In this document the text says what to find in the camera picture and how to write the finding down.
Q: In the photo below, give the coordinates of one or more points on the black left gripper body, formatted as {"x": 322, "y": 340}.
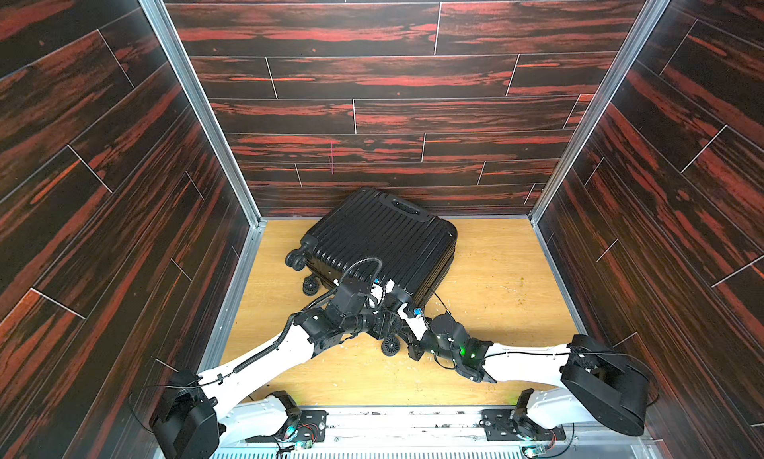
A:
{"x": 366, "y": 323}

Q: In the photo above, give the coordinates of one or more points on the black hard-shell suitcase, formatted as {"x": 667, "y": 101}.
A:
{"x": 374, "y": 233}

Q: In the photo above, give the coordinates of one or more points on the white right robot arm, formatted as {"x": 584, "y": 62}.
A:
{"x": 587, "y": 381}

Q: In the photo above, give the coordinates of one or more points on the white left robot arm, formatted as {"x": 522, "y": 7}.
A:
{"x": 194, "y": 415}

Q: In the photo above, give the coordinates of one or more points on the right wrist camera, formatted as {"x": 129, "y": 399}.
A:
{"x": 414, "y": 317}

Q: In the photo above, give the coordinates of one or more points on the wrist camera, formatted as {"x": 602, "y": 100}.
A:
{"x": 378, "y": 293}
{"x": 414, "y": 317}

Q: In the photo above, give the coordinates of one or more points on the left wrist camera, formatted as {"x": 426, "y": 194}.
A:
{"x": 378, "y": 293}

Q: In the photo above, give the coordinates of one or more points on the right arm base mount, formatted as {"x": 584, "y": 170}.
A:
{"x": 504, "y": 425}

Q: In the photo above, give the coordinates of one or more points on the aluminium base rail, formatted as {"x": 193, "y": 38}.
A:
{"x": 428, "y": 432}

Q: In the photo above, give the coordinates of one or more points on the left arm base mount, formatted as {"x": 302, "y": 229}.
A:
{"x": 302, "y": 433}

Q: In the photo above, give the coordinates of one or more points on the aluminium corner post left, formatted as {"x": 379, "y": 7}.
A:
{"x": 161, "y": 23}

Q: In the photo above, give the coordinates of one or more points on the aluminium corner post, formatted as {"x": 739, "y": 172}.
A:
{"x": 161, "y": 23}
{"x": 635, "y": 41}

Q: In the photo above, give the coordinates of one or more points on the aluminium corner post right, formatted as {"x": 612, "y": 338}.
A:
{"x": 635, "y": 41}

